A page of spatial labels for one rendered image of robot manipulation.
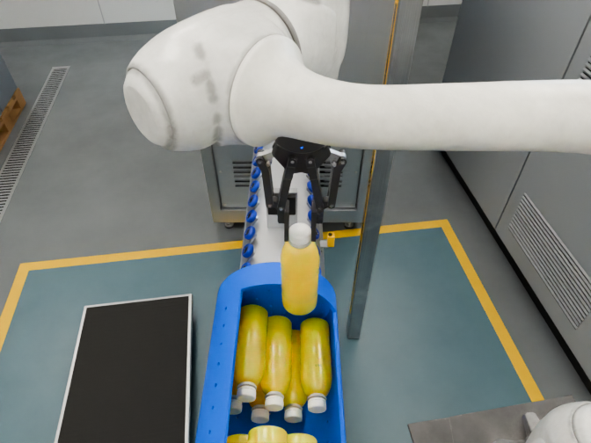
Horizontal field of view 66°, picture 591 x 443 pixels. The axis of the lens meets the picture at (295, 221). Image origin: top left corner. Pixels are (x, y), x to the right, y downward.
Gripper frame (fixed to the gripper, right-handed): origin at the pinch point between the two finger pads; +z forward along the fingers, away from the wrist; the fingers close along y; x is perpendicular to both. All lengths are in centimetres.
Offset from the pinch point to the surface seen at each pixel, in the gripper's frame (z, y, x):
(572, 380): 146, -128, -45
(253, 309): 32.6, 10.1, -4.7
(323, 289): 28.1, -5.4, -7.1
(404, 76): 7, -29, -65
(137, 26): 135, 167, -422
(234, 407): 40.5, 13.2, 14.0
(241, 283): 25.4, 12.5, -6.6
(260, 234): 54, 12, -49
